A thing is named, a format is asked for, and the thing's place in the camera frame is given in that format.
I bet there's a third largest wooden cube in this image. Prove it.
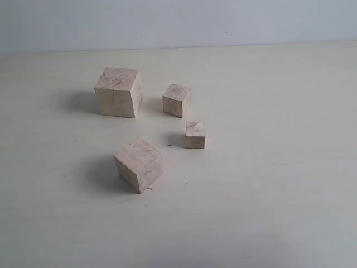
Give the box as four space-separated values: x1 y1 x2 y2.
162 84 192 118

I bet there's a smallest wooden cube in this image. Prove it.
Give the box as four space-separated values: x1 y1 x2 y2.
185 121 206 149

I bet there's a second largest wooden cube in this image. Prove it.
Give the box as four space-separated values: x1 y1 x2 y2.
114 137 163 194

